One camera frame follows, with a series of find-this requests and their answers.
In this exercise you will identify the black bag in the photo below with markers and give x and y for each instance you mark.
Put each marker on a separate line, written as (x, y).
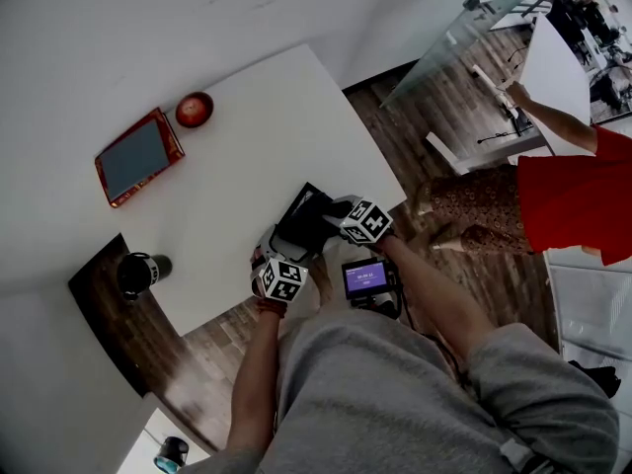
(598, 375)

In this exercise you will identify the black picture frame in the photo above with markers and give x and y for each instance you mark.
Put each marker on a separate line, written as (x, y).
(302, 200)

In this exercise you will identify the person's left hand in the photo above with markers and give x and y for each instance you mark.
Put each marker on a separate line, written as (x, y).
(256, 259)

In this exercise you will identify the black device with purple screen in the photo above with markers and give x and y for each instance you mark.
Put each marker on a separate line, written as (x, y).
(365, 278)

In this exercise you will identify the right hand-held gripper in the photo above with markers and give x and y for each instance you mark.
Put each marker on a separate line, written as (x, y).
(368, 222)

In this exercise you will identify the black and blue bottle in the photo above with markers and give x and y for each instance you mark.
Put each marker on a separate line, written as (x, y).
(170, 454)

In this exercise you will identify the person's left forearm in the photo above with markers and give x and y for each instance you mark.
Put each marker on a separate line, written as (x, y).
(249, 378)

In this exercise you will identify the glass partition panel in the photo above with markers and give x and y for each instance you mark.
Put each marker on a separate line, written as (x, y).
(454, 37)

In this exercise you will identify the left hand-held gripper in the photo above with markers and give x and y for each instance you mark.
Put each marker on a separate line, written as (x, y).
(282, 278)

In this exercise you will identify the large white board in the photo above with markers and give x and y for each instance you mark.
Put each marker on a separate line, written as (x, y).
(553, 77)

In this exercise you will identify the black tumbler with white label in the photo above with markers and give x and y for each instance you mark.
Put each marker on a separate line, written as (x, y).
(140, 273)

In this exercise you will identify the black cloth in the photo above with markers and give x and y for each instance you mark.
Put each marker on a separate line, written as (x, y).
(308, 225)

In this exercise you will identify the person's grey sweatshirt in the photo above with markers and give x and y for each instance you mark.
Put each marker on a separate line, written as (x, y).
(395, 398)

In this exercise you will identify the person's right forearm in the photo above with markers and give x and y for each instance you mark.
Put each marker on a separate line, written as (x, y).
(439, 296)

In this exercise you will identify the another person's forearm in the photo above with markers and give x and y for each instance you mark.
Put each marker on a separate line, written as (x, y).
(563, 121)

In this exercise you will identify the red round bowl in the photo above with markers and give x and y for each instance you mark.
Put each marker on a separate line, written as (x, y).
(194, 109)

